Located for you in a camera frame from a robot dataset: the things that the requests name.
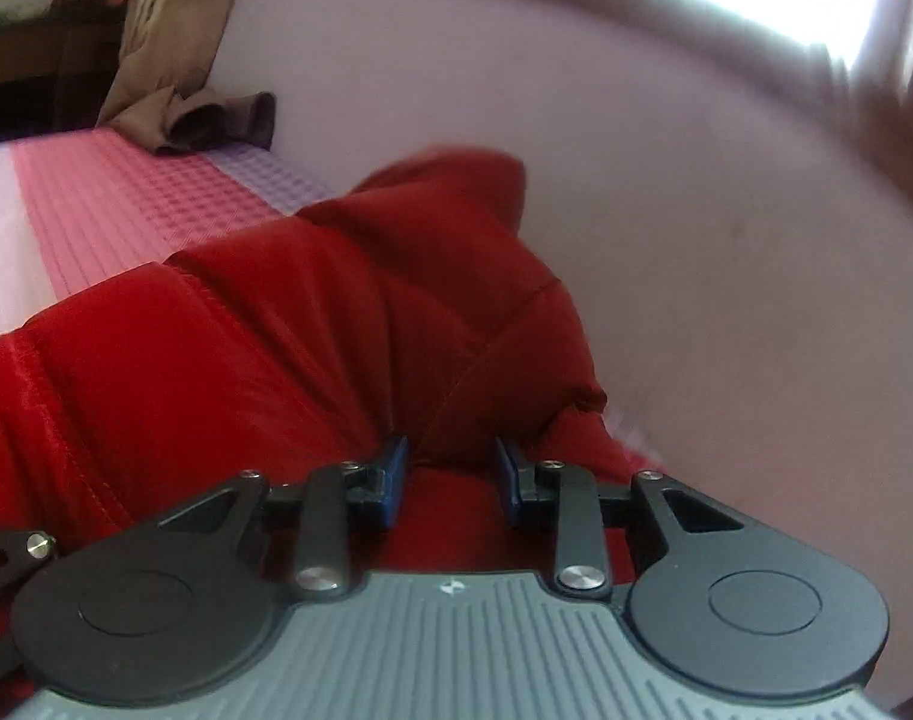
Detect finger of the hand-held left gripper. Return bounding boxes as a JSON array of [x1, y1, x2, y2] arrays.
[[0, 529, 59, 610]]

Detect beige curtain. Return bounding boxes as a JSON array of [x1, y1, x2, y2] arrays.
[[96, 0, 279, 157]]

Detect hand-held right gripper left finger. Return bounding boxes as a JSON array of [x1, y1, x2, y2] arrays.
[[153, 433, 412, 602]]

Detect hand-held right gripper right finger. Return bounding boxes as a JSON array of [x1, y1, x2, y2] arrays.
[[493, 435, 752, 602]]

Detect dark wooden furniture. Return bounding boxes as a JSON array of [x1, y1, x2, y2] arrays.
[[0, 11, 127, 147]]

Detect red puffer jacket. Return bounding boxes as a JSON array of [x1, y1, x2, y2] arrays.
[[0, 146, 663, 702]]

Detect pink striped bed blanket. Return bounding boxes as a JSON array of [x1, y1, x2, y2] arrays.
[[0, 127, 330, 350]]

